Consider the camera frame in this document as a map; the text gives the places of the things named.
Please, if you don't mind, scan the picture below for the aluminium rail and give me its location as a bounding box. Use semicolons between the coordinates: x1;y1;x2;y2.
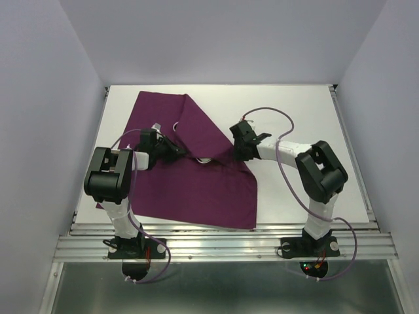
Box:
328;85;380;232
53;222;398;262

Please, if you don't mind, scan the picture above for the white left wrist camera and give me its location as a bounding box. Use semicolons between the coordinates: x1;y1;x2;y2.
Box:
152;123;161;131

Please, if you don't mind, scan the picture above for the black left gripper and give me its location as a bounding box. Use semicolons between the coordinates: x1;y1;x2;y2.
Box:
153;135;186;164

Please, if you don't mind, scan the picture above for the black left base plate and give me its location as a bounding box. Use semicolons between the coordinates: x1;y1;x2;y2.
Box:
102;234;169;284

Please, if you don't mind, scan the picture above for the stainless steel tray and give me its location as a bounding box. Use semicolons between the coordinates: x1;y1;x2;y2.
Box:
172;122;212;164

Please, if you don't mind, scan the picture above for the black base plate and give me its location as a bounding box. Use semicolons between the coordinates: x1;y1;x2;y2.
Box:
276;231;340;281
102;234;169;284

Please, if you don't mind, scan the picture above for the aluminium right side rail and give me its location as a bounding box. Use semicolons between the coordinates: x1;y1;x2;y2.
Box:
328;85;380;232

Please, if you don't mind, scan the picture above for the purple cloth mat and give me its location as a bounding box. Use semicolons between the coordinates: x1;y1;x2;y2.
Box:
95;90;260;231

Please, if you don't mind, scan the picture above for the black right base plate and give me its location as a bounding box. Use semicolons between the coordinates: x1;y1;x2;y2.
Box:
276;231;340;281

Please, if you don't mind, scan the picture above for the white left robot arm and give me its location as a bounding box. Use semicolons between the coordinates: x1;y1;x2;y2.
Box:
84;124;187;260

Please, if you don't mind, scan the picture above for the aluminium front rail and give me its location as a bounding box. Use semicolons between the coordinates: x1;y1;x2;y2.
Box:
53;222;398;262

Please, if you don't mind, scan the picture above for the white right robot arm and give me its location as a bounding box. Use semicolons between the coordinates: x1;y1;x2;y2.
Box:
230;120;348;259

